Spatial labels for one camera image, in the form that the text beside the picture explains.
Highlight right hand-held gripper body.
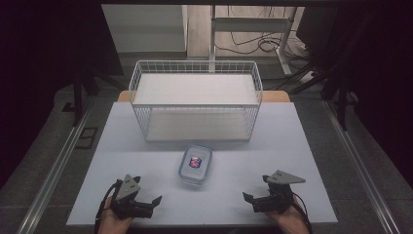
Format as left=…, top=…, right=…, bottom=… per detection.
left=252, top=169, right=307, bottom=215

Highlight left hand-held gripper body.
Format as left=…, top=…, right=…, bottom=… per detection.
left=110, top=174, right=154, bottom=219

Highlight clear plastic lidded container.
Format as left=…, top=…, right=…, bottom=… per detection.
left=177, top=144, right=213, bottom=187

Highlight white wire basket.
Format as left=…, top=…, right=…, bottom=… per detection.
left=128, top=59, right=264, bottom=143

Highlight person's right hand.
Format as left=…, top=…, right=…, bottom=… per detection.
left=264, top=198, right=310, bottom=234

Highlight person's left hand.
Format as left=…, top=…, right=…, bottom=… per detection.
left=97, top=196, right=134, bottom=234

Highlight wooden table board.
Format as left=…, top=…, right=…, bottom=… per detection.
left=116, top=90, right=292, bottom=104

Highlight black stand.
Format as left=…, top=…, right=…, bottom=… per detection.
left=319, top=61, right=359, bottom=132
left=71, top=62, right=126, bottom=129

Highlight white power strip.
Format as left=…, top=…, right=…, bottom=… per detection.
left=297, top=70, right=316, bottom=85

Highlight white cabinet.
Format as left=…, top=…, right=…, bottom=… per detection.
left=100, top=3, right=189, bottom=60

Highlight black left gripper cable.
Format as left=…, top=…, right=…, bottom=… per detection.
left=94, top=180, right=124, bottom=234

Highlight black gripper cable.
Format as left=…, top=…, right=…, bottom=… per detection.
left=94, top=180, right=124, bottom=234
left=291, top=190, right=314, bottom=234

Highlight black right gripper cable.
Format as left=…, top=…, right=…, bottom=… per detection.
left=291, top=190, right=314, bottom=234

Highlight dark floor frame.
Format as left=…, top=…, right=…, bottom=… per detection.
left=74, top=127, right=99, bottom=151

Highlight metal floor rail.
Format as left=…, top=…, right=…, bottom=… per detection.
left=15, top=97, right=95, bottom=234
left=320, top=98, right=403, bottom=234

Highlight black floor cables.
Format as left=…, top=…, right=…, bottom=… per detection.
left=213, top=5, right=314, bottom=62

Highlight white metal desk frame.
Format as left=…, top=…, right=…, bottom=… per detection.
left=208, top=4, right=298, bottom=78

